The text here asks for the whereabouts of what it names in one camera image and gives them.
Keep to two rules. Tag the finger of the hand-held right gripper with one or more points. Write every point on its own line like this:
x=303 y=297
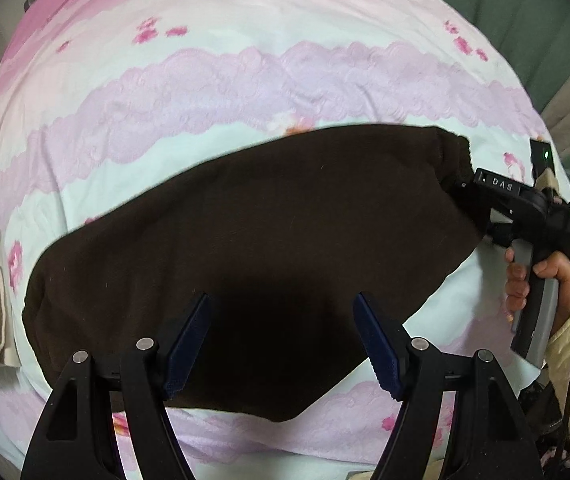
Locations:
x=480 y=205

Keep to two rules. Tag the dark brown pants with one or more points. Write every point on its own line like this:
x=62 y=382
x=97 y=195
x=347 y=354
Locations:
x=245 y=265

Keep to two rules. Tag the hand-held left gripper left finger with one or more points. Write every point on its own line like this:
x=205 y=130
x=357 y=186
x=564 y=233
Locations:
x=190 y=332

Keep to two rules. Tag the green curtain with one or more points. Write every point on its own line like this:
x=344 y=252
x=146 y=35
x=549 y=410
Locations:
x=525 y=15

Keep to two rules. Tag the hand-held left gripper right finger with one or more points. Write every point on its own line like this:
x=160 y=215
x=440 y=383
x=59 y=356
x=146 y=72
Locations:
x=377 y=340

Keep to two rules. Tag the pink floral bed sheet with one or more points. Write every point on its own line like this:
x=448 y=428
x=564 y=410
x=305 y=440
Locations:
x=215 y=75

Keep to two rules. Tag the cream cloth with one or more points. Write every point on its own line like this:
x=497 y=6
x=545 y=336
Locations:
x=2 y=305

